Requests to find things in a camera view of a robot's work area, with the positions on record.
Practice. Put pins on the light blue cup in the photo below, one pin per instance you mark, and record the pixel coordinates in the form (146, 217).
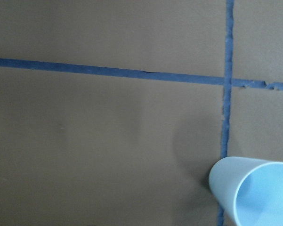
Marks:
(249, 190)

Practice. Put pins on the blue tape strip centre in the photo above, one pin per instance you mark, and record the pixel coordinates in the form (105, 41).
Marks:
(227, 83)

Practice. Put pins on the blue tape strip middle row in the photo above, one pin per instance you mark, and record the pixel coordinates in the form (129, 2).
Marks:
(106, 71)

